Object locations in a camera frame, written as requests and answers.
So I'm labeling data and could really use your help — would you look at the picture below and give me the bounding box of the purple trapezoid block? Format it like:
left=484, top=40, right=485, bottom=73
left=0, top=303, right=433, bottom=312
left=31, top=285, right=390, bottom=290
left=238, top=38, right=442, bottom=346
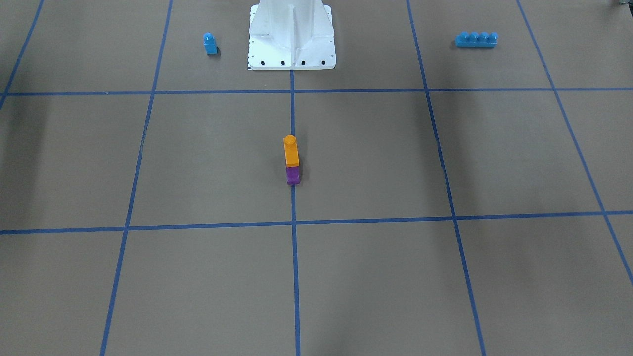
left=285, top=165, right=301, bottom=185

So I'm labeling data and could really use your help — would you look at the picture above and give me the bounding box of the orange trapezoid block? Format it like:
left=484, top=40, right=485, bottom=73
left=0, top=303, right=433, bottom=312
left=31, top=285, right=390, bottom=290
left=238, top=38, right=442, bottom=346
left=283, top=135, right=299, bottom=168

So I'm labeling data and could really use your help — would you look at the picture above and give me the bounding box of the brown paper table mat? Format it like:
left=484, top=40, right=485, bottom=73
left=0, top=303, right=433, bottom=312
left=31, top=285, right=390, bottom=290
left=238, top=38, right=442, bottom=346
left=1, top=0, right=632, bottom=356

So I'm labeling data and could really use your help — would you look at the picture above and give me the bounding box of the small blue block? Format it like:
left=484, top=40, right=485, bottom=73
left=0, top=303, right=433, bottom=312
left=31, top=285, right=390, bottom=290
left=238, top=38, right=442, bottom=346
left=203, top=32, right=219, bottom=55

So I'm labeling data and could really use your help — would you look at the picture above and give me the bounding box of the flat blue block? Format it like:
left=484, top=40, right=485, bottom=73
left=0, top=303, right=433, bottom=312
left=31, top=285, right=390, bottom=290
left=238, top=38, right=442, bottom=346
left=454, top=31, right=499, bottom=48

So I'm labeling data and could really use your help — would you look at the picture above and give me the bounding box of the white metal base plate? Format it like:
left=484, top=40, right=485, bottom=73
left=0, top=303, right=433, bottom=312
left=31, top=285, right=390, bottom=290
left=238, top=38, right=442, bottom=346
left=247, top=0, right=337, bottom=71

